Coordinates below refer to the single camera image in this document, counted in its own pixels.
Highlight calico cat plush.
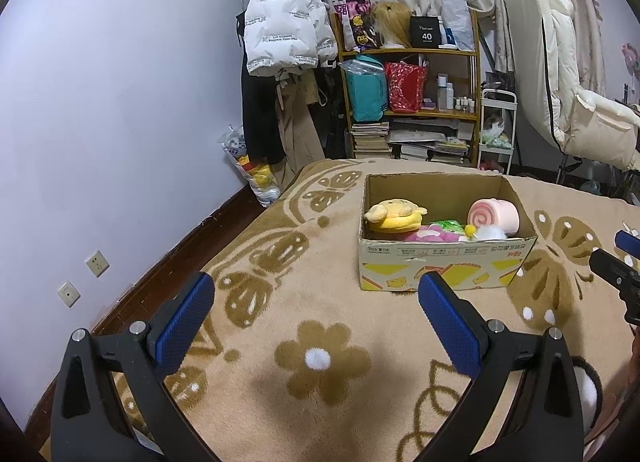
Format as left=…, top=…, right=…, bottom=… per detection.
left=482, top=114, right=507, bottom=138

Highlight white rolling cart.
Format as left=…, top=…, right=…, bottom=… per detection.
left=476, top=88, right=518, bottom=176

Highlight yellow dog plush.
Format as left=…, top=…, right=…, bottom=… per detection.
left=363, top=198, right=429, bottom=233

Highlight magenta pink plush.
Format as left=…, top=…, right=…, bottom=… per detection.
left=403, top=224, right=469, bottom=244

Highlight black hanging garment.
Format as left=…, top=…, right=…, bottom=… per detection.
left=239, top=12, right=287, bottom=166

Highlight black white fuzzy item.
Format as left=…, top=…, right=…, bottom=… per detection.
left=570, top=356, right=604, bottom=432

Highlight green packet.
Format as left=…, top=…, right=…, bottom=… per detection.
left=428, top=218, right=469, bottom=236

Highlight black box white print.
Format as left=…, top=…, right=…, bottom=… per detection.
left=410, top=15, right=445, bottom=49

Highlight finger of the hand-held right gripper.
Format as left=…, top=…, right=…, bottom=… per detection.
left=614, top=230, right=640, bottom=259
left=588, top=248, right=640, bottom=327

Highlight printed cardboard box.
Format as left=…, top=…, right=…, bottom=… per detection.
left=358, top=172, right=539, bottom=293

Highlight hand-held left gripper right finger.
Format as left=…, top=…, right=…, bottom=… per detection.
left=395, top=271, right=586, bottom=462

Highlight teal bag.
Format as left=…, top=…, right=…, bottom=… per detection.
left=341, top=54, right=390, bottom=124

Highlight white wall outlet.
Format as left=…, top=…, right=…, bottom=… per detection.
left=56, top=281, right=81, bottom=308
left=85, top=250, right=110, bottom=278

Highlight pink black printed bag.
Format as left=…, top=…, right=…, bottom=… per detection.
left=333, top=0, right=374, bottom=53

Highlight beige butterfly blanket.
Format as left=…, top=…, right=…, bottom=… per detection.
left=39, top=157, right=640, bottom=462

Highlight stack of books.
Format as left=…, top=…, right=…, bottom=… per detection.
left=351, top=120, right=392, bottom=159

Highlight beige hanging pants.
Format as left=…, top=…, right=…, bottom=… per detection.
left=272, top=71, right=327, bottom=189

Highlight clear bag of toys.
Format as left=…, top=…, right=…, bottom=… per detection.
left=217, top=124, right=282, bottom=208

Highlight blonde wig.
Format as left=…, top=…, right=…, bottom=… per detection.
left=370, top=0, right=414, bottom=49

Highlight red patterned bag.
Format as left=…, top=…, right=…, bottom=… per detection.
left=384, top=62, right=429, bottom=114

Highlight white fluffy plush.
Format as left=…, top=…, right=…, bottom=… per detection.
left=472, top=224, right=509, bottom=242

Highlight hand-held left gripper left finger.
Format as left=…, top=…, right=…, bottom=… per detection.
left=49, top=271, right=222, bottom=462

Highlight pile of books and papers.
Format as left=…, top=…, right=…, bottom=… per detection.
left=388, top=117, right=475, bottom=166

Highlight white plastic bag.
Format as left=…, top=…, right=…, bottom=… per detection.
left=440, top=0, right=476, bottom=51

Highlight tall white bottles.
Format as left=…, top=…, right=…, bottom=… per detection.
left=436, top=73, right=455, bottom=111

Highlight white puffer jacket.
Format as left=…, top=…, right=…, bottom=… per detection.
left=243, top=0, right=337, bottom=79

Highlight wooden shelf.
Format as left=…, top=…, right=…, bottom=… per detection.
left=330, top=9, right=483, bottom=168

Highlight dark handbag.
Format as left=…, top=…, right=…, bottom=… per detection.
left=482, top=70, right=516, bottom=93

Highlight pink roll cake plush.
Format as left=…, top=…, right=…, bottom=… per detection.
left=467, top=197, right=521, bottom=238

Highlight pale green packets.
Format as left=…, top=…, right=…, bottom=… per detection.
left=479, top=134, right=514, bottom=151

